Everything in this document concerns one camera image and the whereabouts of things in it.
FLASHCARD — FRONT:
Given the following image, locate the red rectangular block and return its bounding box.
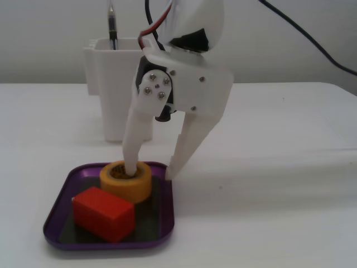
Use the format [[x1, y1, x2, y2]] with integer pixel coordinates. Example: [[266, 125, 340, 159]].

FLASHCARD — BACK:
[[72, 186, 136, 243]]

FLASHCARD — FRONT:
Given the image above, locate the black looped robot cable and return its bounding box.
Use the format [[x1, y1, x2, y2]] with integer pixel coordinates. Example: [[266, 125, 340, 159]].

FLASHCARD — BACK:
[[144, 0, 167, 51]]

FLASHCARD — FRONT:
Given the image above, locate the clear black ballpoint pen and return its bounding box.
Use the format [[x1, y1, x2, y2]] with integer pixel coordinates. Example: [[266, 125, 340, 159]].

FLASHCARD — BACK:
[[108, 0, 118, 50]]

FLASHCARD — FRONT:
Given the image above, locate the long dark thin cable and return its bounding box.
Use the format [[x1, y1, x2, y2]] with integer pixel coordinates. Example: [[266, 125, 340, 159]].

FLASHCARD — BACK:
[[258, 0, 357, 76]]

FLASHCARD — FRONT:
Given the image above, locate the red white servo wire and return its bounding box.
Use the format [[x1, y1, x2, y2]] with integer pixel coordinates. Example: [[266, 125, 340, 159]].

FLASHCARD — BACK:
[[137, 0, 181, 51]]

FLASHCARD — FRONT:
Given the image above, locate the purple plastic tray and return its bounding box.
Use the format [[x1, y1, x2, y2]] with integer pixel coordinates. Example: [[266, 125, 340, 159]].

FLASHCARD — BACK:
[[43, 161, 176, 251]]

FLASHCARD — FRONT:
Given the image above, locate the white plastic pen holder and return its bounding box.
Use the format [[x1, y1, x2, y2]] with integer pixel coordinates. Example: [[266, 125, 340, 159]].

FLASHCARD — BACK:
[[83, 38, 154, 142]]

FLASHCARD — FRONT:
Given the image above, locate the yellow tape roll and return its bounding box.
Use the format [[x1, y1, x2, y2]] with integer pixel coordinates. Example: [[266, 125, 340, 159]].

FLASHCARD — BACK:
[[99, 160, 153, 204]]

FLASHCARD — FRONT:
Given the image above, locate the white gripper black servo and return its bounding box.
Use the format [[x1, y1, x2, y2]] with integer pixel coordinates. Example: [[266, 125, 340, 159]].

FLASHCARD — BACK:
[[122, 40, 234, 181]]

